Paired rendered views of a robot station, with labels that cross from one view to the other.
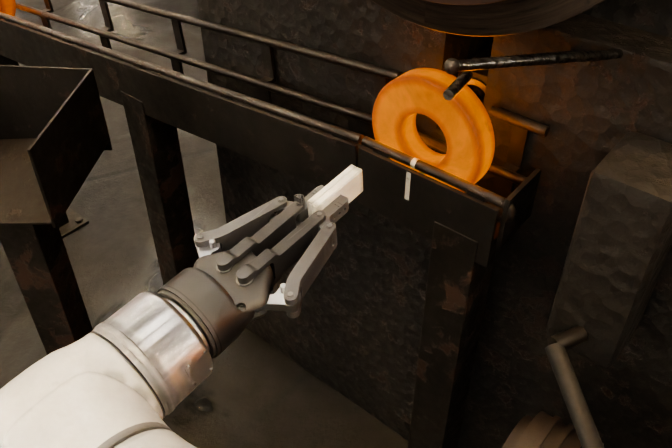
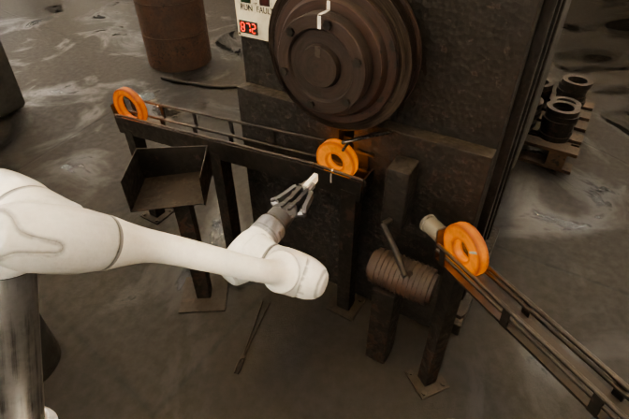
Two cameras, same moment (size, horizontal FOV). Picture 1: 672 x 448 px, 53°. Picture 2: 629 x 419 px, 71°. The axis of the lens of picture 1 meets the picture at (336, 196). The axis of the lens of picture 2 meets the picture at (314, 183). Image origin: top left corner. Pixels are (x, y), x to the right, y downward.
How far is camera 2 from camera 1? 72 cm
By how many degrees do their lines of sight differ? 6
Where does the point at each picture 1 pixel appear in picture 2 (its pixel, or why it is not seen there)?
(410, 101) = (329, 150)
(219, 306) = (285, 216)
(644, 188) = (401, 171)
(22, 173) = (183, 187)
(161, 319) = (271, 220)
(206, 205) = not seen: hidden behind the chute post
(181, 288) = (273, 211)
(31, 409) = (246, 242)
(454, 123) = (344, 156)
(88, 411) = (261, 241)
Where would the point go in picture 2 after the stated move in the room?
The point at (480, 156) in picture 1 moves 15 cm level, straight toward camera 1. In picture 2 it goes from (354, 166) to (352, 194)
